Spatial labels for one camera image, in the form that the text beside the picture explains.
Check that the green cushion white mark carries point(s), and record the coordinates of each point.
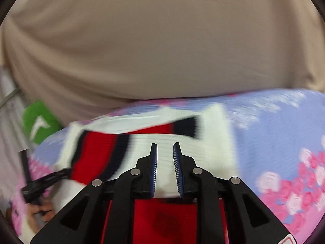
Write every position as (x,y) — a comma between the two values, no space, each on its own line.
(34,117)

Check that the person's left hand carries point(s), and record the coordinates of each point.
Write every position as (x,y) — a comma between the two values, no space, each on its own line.
(40,214)

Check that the pink blue floral bedsheet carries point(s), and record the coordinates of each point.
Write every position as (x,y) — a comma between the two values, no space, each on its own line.
(269,142)

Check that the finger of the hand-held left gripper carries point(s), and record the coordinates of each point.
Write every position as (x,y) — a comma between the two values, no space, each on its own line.
(57,174)

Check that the white knit sweater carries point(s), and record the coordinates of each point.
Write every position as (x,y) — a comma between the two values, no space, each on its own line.
(218,142)

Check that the grey curtain rod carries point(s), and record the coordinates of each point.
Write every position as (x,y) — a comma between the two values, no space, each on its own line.
(11,95)

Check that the beige curtain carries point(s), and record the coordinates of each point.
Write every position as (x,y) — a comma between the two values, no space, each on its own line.
(162,45)

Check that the white sheer curtain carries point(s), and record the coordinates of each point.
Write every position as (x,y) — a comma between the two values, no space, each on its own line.
(10,137)

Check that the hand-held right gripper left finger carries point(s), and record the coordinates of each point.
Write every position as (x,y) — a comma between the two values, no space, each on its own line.
(153,170)

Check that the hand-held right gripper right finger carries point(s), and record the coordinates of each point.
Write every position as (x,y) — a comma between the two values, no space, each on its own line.
(177,170)

